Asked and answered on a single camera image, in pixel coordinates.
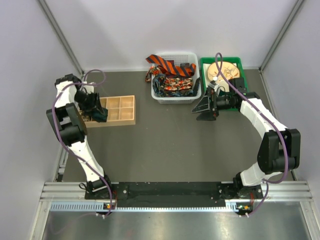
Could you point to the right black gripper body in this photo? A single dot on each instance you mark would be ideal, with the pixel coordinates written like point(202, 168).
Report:
point(224, 102)

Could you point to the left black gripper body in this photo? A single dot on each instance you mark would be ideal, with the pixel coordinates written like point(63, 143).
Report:
point(88, 101)

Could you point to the dark teal necktie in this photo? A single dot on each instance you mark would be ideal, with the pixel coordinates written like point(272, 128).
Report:
point(100, 116)

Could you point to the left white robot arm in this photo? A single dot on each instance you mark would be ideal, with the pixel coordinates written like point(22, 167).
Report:
point(75, 101)

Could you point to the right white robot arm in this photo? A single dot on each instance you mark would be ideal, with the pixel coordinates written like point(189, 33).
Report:
point(279, 150)

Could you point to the green white mug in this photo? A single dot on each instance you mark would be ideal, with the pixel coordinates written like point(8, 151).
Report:
point(223, 87)

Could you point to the brown patterned rolled tie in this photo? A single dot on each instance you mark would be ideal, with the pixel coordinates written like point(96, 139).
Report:
point(86, 118)

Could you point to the beige patterned plate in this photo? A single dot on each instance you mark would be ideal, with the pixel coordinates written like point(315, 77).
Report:
point(229, 70)

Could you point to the wooden compartment box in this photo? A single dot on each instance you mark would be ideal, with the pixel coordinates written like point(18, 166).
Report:
point(121, 112)

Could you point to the floral patterned tie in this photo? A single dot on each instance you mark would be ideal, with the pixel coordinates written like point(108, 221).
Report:
point(165, 86)

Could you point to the orange navy striped tie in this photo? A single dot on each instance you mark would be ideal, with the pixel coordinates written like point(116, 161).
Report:
point(171, 69)

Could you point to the white plastic basket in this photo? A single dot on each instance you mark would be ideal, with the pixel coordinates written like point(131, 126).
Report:
point(180, 57)

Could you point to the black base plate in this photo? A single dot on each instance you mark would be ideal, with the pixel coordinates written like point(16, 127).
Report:
point(180, 194)

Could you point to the slotted cable duct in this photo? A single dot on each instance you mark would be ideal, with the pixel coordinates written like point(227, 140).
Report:
point(72, 206)

